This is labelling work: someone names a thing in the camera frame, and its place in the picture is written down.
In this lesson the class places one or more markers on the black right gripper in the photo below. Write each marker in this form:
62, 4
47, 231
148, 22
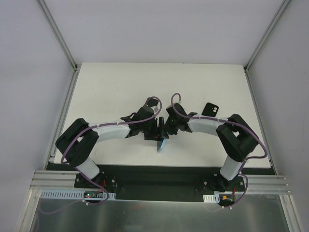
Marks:
167, 128

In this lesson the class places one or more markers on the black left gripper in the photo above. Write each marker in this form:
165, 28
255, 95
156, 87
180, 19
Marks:
150, 132

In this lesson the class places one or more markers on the light blue cased phone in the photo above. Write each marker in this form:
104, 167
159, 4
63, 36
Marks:
160, 145

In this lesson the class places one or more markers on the black phone case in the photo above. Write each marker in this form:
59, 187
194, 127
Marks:
210, 109

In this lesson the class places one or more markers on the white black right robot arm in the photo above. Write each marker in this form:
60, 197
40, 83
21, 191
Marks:
233, 133

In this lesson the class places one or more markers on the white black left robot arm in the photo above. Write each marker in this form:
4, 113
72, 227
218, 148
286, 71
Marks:
79, 139

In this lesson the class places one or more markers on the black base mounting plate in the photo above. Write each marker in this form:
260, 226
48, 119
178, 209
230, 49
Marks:
152, 183

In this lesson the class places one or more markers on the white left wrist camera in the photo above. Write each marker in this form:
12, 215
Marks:
153, 104

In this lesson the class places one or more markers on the white right cable duct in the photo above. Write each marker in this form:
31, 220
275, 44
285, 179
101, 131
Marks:
215, 198

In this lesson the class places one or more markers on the white cable duct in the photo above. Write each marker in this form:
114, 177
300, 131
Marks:
215, 198
73, 195

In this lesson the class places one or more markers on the right aluminium frame post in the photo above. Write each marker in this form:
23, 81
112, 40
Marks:
266, 35

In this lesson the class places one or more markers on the aluminium frame post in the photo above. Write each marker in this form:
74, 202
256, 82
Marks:
266, 35
57, 33

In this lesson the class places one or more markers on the left aluminium frame post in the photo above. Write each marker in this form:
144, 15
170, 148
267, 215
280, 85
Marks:
57, 33

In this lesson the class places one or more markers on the horizontal aluminium frame rail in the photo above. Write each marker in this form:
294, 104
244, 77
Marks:
53, 180

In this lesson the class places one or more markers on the white left cable duct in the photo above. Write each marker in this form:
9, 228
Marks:
73, 195

